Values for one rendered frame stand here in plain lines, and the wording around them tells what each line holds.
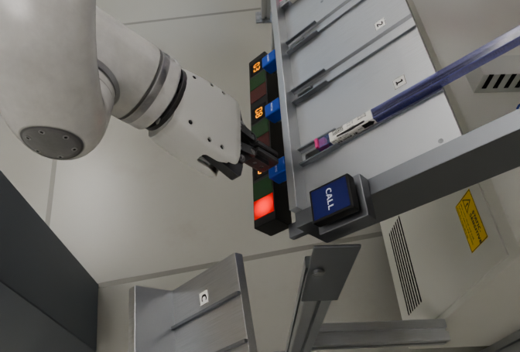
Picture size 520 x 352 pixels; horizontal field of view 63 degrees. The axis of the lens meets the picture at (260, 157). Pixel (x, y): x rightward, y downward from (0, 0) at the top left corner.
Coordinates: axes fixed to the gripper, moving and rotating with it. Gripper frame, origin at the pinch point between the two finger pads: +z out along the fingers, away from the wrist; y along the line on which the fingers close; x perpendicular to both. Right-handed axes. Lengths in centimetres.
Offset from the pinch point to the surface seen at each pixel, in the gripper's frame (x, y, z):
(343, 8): 14.2, -22.3, 4.4
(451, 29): 22, -40, 36
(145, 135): -78, -65, 26
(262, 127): -3.9, -10.7, 5.3
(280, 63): 3.1, -17.4, 2.2
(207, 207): -61, -35, 42
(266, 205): -4.0, 3.4, 5.3
